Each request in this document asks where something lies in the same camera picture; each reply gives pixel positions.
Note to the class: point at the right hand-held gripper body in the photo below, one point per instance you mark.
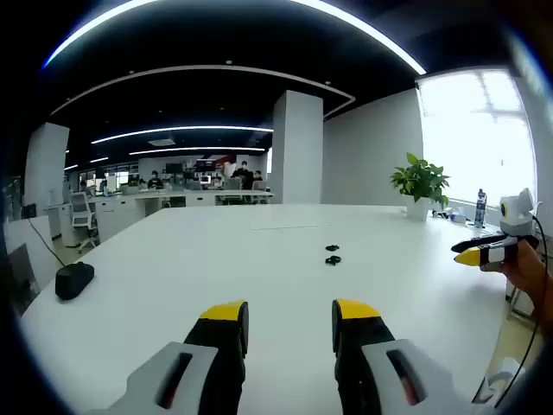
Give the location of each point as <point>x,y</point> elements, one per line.
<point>518,216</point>

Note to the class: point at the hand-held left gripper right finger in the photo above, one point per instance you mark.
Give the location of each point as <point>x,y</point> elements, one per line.
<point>389,376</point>

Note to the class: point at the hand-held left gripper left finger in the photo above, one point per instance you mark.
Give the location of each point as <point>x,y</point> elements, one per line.
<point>190,372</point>

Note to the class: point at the black plastic buckle pronged part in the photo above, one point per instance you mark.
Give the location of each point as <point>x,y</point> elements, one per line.
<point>333,260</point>

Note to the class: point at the black plastic buckle socket part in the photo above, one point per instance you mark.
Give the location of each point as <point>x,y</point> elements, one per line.
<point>332,247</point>

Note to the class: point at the person's right hand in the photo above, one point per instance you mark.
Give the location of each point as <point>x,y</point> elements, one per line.
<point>529,270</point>

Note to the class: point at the dark drink bottle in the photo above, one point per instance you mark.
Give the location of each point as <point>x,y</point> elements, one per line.
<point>480,212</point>

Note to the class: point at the small pale box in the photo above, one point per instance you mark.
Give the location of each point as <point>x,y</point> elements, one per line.
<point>458,216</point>

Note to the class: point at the green plant in white pot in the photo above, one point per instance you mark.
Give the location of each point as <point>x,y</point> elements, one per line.
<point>421,177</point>

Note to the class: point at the bright window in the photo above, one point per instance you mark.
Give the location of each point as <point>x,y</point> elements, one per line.
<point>471,142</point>

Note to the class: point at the black rounded device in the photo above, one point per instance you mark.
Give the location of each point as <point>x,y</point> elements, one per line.
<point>73,281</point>

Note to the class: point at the white office desk row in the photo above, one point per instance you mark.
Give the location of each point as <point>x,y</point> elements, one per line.
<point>194,198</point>

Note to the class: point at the white office chair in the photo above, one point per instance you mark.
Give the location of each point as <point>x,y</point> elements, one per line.
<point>82,212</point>

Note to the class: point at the ceiling light strip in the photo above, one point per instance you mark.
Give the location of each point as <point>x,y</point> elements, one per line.
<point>358,23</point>
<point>194,150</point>
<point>181,131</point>

